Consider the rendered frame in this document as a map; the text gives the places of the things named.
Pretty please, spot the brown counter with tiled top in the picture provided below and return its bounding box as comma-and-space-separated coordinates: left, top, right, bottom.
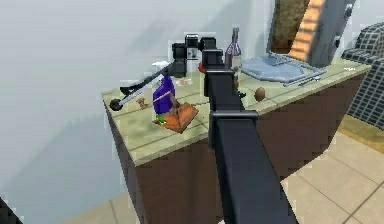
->
100, 57, 373, 224

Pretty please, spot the dark glass wine bottle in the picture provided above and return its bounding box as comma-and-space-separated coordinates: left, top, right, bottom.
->
224, 26, 243, 88

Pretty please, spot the grey fridge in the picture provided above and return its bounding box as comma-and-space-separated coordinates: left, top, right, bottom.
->
307, 0, 357, 69

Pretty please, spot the black wire grid chair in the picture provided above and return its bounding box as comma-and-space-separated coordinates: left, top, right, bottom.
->
340, 21, 384, 132

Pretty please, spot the grey blue sink basin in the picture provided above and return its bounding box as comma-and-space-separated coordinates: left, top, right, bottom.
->
240, 52, 328, 84

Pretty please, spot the small brown cork-like piece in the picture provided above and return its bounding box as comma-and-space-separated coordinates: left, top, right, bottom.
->
135, 97, 150, 110

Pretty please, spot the brown room door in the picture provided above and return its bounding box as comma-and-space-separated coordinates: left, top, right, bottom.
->
270, 0, 311, 55

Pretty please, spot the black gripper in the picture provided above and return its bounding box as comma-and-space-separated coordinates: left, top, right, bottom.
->
109, 42, 188, 112

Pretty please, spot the purple spray bottle white head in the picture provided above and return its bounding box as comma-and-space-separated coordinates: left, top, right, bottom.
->
151, 60, 177, 117

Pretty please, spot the brown egg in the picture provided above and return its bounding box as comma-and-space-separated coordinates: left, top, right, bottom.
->
254, 86, 267, 103

